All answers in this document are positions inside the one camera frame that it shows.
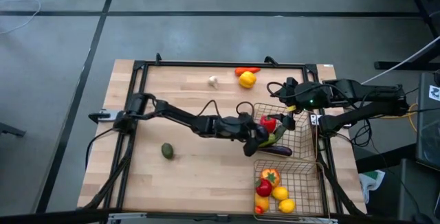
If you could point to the white garlic bulb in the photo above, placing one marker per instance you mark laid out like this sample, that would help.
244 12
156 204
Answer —
213 80

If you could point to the orange carrot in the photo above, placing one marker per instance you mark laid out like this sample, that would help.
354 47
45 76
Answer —
245 70

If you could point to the black metal floor stand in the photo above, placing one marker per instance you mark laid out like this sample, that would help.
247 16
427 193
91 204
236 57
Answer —
395 65

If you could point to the yellow bell pepper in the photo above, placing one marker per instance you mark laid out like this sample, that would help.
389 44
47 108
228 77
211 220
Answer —
247 79

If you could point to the black equipment case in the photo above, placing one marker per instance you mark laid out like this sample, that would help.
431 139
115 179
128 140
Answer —
412 196

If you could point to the black diagonal frame strut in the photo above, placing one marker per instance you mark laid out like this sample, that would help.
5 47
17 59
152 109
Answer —
110 179
338 189

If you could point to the long purple eggplant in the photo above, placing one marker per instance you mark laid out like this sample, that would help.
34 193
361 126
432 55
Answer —
278 150

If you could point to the white and green cloth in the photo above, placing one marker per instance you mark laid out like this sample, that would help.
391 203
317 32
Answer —
371 182

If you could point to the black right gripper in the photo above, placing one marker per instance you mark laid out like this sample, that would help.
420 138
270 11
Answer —
309 95

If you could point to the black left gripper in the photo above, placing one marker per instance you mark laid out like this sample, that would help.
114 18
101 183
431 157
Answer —
235 128

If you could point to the light green bell pepper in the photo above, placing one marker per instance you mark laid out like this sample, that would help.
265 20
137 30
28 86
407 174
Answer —
269 140

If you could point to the yellow-orange mango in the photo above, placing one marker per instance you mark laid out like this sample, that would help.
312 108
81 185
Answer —
262 202

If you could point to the dark purple round vegetable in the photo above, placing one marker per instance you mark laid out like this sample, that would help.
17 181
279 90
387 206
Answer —
263 134

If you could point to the black metal table frame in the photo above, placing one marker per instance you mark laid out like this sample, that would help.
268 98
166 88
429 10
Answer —
206 64

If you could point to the black horizontal beam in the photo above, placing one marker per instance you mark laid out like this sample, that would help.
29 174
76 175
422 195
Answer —
51 218

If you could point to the red bell pepper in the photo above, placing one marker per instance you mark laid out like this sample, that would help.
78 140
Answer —
269 123

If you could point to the yellow lemon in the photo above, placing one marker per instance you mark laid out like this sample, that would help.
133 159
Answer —
280 193
287 206

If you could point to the black stand foot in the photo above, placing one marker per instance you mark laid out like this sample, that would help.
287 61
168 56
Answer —
12 129

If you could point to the dark grey box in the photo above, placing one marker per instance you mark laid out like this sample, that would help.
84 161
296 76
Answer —
428 131

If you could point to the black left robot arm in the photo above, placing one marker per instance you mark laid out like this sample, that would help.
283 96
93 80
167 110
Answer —
178 115

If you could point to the silver mounting bracket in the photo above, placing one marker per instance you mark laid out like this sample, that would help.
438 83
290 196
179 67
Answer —
108 115
314 119

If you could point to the dark green cucumber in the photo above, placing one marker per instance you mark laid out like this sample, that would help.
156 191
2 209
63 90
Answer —
279 133

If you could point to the dark green avocado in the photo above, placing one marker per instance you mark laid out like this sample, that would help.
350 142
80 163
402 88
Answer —
167 150

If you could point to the red tomato with green stem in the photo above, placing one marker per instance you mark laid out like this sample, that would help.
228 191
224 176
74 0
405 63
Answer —
264 188

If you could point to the black frame clamp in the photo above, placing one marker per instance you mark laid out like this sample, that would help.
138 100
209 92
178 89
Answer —
271 60
158 59

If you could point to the white sticker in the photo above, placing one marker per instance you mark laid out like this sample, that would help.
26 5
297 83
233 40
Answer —
434 92

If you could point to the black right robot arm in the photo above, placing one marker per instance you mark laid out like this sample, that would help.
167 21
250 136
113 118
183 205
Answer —
364 112

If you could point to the small red cherry tomato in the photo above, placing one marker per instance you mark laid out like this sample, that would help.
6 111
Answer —
258 210

